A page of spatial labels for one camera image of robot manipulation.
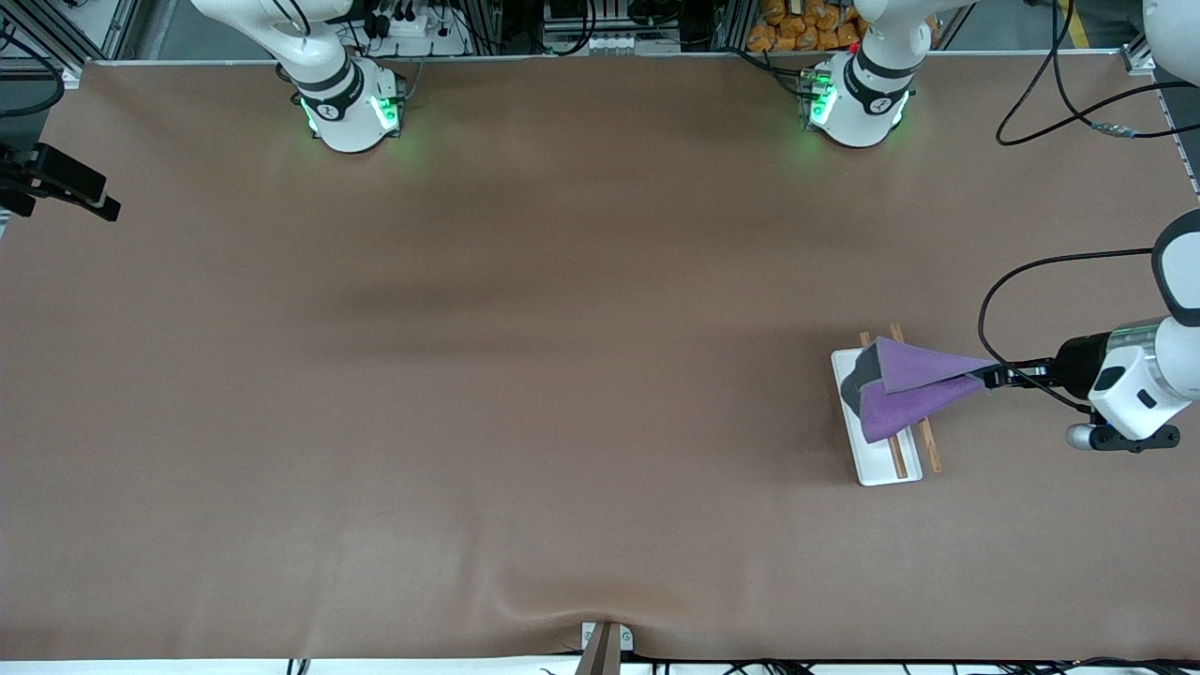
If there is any white rack base tray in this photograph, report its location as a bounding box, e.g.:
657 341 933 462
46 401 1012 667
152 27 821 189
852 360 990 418
831 349 924 487

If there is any orange snack bags pile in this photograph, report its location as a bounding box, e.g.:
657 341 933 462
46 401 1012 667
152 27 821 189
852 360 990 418
747 0 868 53

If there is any brown table cover mat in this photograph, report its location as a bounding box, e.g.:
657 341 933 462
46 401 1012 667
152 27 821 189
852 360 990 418
0 52 1200 662

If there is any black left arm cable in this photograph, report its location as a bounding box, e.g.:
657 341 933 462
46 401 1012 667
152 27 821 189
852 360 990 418
978 0 1200 413

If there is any long wooden rack bar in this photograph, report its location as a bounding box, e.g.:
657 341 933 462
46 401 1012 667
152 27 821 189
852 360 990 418
890 323 943 473

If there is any white connector block row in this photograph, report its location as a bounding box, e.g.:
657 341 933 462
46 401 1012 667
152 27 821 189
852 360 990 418
589 33 681 55

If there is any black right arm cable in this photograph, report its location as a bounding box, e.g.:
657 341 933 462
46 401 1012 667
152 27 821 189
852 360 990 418
0 26 67 120

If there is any aluminium frame profile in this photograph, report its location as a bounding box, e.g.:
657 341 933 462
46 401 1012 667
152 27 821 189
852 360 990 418
1120 37 1200 76
0 0 142 76

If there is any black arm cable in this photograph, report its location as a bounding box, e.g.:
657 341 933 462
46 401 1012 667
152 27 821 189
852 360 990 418
978 0 1200 413
0 26 67 120

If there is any grey metal table bracket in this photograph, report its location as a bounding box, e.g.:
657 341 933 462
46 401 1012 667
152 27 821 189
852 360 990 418
581 622 635 654

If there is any purple microfiber towel grey edging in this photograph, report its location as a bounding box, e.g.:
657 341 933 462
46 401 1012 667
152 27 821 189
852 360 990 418
840 337 999 444

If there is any brown camera mount post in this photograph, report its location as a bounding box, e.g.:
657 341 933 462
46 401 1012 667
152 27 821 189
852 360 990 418
574 621 622 675

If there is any white power strip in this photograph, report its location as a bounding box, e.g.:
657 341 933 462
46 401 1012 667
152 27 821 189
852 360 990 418
370 9 470 57

